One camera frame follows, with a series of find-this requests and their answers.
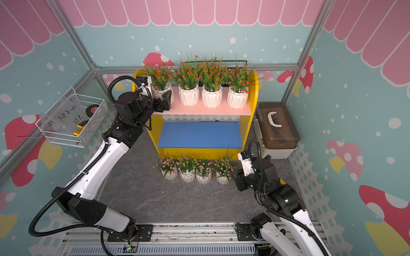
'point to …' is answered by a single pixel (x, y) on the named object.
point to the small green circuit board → (127, 249)
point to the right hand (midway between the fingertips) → (234, 171)
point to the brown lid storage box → (277, 130)
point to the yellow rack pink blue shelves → (198, 131)
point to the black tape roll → (91, 109)
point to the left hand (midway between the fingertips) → (161, 92)
